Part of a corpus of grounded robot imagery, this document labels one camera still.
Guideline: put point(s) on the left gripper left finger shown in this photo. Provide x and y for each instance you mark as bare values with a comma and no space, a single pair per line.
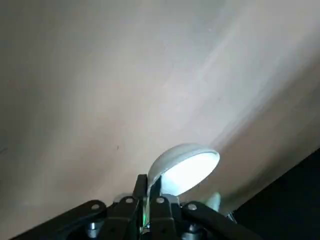
120,215

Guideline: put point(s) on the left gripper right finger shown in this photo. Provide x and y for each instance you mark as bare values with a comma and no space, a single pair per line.
175,220

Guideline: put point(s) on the small white crucible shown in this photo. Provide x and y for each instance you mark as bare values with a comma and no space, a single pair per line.
190,170

